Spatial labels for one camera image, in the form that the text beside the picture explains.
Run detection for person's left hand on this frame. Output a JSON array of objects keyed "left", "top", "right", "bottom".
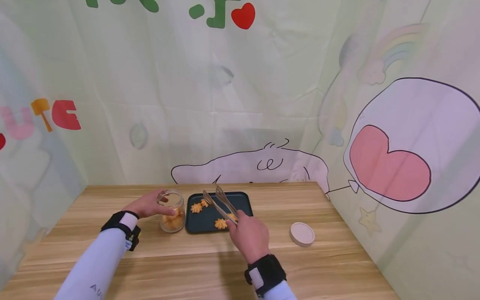
[{"left": 122, "top": 190, "right": 176, "bottom": 219}]

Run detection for person's right forearm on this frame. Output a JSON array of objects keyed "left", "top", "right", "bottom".
[{"left": 259, "top": 280, "right": 298, "bottom": 300}]

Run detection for person's left forearm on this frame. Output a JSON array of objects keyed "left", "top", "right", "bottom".
[{"left": 53, "top": 212, "right": 139, "bottom": 300}]

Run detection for clear glass jar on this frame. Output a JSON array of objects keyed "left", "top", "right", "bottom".
[{"left": 157, "top": 190, "right": 186, "bottom": 233}]

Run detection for pile of cookies in jar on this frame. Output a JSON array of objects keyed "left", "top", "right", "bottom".
[{"left": 161, "top": 207, "right": 185, "bottom": 231}]

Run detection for person's right hand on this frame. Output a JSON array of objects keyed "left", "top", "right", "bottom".
[{"left": 225, "top": 210, "right": 271, "bottom": 265}]

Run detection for round beige jar lid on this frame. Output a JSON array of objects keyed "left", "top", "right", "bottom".
[{"left": 289, "top": 222, "right": 315, "bottom": 248}]

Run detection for metal tongs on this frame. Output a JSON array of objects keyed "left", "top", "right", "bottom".
[{"left": 202, "top": 185, "right": 240, "bottom": 226}]

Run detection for dark green tray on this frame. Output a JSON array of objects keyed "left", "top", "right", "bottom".
[{"left": 185, "top": 192, "right": 254, "bottom": 234}]

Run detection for black wrist band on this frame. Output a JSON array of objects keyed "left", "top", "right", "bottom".
[
  {"left": 100, "top": 210, "right": 142, "bottom": 251},
  {"left": 244, "top": 254, "right": 287, "bottom": 298}
]

